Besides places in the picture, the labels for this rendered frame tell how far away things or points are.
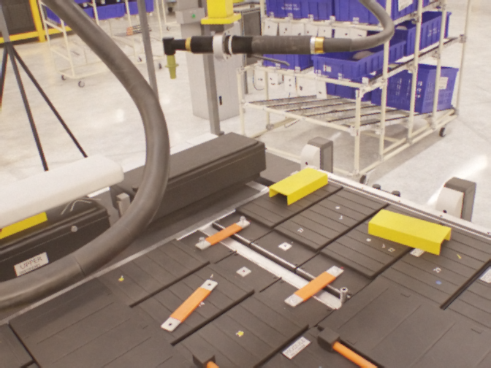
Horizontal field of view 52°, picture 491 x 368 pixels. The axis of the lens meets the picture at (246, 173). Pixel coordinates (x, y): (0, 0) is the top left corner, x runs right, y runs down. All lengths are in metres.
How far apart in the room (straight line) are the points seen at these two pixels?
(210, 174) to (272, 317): 0.50
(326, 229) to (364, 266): 0.16
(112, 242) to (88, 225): 0.63
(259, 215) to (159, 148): 0.68
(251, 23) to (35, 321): 4.95
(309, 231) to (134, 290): 0.42
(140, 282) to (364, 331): 0.46
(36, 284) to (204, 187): 0.84
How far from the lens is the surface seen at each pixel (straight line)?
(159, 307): 1.02
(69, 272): 0.54
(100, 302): 1.05
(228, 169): 1.37
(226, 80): 4.93
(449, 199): 1.40
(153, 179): 0.59
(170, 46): 1.40
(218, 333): 0.94
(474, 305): 1.03
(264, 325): 0.94
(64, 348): 0.98
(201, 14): 3.79
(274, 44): 1.28
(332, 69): 3.51
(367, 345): 0.90
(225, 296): 1.01
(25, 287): 0.54
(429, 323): 0.96
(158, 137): 0.62
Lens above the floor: 1.64
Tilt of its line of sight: 25 degrees down
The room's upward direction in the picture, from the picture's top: 4 degrees counter-clockwise
